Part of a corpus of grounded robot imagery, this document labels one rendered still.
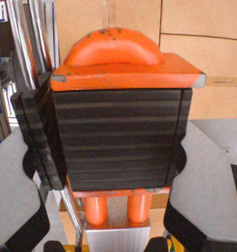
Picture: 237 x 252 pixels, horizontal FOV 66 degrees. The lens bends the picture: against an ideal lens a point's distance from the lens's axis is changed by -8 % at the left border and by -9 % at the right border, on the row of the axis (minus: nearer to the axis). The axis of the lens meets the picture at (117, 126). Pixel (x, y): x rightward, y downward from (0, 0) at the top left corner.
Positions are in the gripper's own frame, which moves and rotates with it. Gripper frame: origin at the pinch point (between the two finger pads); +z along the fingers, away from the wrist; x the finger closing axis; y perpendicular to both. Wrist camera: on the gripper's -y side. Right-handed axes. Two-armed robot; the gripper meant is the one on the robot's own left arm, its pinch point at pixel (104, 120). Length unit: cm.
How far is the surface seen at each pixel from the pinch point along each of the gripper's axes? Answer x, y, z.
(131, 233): 2.0, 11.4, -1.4
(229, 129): 110, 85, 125
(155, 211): 15, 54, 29
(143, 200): 2.8, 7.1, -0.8
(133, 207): 2.1, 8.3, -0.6
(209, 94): 48, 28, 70
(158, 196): 18, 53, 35
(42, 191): -48, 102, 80
